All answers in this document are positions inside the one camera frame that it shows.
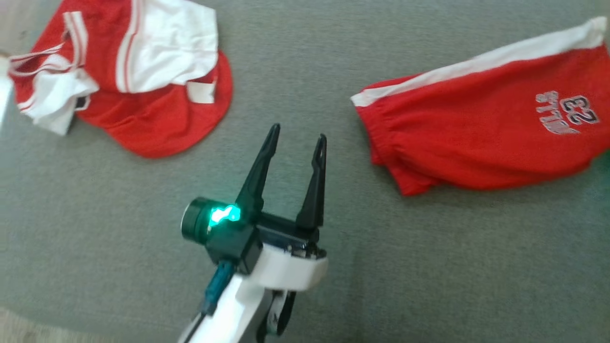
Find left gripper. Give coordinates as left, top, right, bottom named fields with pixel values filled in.
left=236, top=123, right=329, bottom=292

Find red jersey with white sleeves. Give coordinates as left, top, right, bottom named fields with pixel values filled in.
left=9, top=0, right=234, bottom=159

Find red shorts with white stripe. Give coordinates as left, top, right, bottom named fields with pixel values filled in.
left=350, top=17, right=610, bottom=197

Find large grey sofa seat cushion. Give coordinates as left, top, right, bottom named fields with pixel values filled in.
left=0, top=0, right=610, bottom=343

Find left arm cable teal plug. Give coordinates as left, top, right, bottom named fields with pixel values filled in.
left=183, top=261, right=235, bottom=343

